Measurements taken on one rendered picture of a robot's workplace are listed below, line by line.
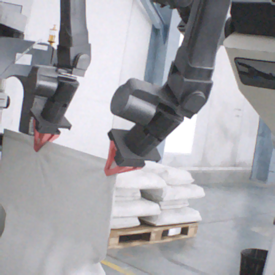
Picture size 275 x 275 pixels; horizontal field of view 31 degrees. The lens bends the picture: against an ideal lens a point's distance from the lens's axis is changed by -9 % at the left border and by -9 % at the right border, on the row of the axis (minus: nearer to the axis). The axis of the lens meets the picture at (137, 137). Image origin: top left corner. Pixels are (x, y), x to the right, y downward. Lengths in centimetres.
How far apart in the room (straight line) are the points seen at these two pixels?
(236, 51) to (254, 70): 7
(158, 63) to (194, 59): 649
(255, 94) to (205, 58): 49
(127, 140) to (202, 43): 25
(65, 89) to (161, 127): 32
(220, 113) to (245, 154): 122
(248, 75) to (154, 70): 609
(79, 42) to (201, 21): 41
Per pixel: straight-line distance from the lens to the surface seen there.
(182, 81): 89
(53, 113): 121
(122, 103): 90
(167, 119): 93
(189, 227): 488
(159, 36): 744
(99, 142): 699
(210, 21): 85
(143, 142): 96
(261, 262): 356
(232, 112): 908
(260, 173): 995
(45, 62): 150
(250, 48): 128
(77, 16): 118
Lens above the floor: 122
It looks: 4 degrees down
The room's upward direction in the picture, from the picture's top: 9 degrees clockwise
